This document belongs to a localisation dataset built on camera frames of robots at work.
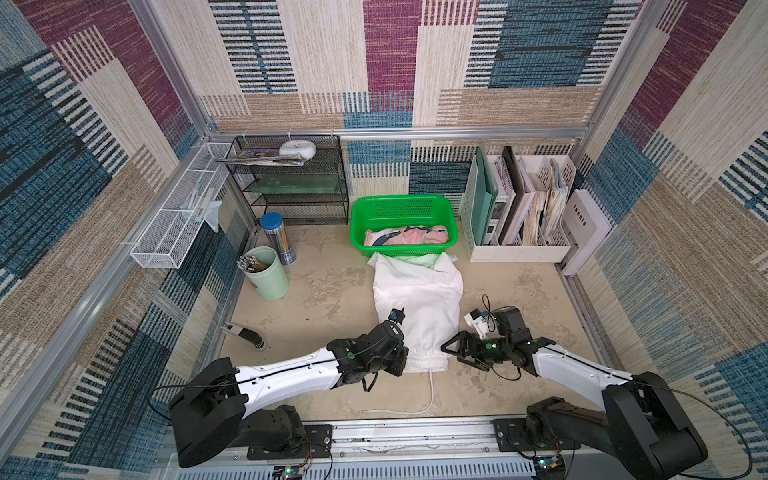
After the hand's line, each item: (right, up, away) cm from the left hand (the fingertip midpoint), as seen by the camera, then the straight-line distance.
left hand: (407, 352), depth 81 cm
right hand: (+13, -1, +4) cm, 13 cm away
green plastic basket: (-3, +42, +37) cm, 56 cm away
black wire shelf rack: (-36, +52, +27) cm, 69 cm away
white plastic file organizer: (+42, +40, +18) cm, 61 cm away
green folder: (+22, +42, +5) cm, 48 cm away
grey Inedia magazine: (+56, +35, +13) cm, 68 cm away
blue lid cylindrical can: (-41, +35, +13) cm, 55 cm away
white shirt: (+8, +14, +18) cm, 24 cm away
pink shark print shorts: (+2, +32, +25) cm, 41 cm away
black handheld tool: (-44, +3, +5) cm, 44 cm away
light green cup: (-42, +17, +14) cm, 47 cm away
